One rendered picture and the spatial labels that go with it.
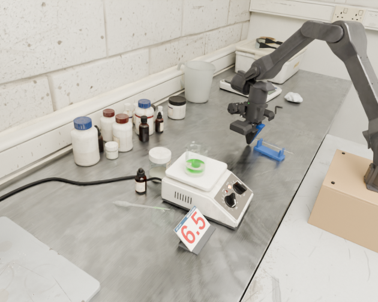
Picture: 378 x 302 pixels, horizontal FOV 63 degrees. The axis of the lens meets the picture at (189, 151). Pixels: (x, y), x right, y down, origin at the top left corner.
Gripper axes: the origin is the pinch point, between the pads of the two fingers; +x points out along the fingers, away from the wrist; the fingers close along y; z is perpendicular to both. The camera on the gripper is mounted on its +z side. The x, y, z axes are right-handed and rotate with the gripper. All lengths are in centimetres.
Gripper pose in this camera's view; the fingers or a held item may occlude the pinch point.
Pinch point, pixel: (250, 134)
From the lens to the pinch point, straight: 104.5
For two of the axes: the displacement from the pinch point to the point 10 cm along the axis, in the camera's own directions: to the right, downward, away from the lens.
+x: -0.7, 8.5, 5.2
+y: -6.6, 3.5, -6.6
